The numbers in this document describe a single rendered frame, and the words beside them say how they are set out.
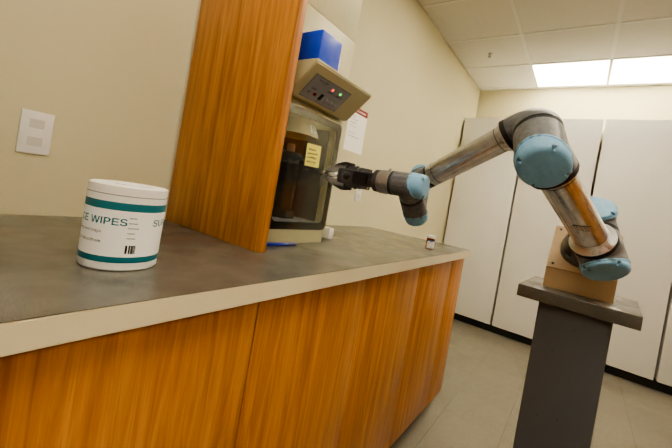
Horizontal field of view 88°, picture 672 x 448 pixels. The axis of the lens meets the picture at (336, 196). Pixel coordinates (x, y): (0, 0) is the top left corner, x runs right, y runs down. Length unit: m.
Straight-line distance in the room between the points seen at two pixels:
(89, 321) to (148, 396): 0.20
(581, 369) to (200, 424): 1.13
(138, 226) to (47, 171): 0.59
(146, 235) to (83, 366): 0.22
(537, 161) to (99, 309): 0.87
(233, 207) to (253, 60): 0.44
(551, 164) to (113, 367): 0.92
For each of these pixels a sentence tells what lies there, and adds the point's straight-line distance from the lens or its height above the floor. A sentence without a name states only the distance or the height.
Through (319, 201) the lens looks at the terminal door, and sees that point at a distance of 1.26.
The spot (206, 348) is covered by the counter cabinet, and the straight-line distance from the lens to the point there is 0.73.
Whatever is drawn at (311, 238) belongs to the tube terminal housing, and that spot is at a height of 0.96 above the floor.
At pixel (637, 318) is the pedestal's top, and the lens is 1.34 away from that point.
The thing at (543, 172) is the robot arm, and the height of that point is 1.27.
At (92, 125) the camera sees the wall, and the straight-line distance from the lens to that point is 1.29.
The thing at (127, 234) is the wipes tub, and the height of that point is 1.01.
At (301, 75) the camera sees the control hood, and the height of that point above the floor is 1.46.
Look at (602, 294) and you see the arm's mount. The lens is 1.44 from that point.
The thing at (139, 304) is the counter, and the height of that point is 0.94.
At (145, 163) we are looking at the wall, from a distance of 1.35.
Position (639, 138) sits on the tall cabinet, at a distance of 3.96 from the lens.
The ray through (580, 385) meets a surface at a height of 0.67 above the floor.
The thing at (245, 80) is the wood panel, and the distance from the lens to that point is 1.13.
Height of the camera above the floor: 1.14
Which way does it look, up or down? 1 degrees down
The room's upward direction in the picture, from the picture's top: 10 degrees clockwise
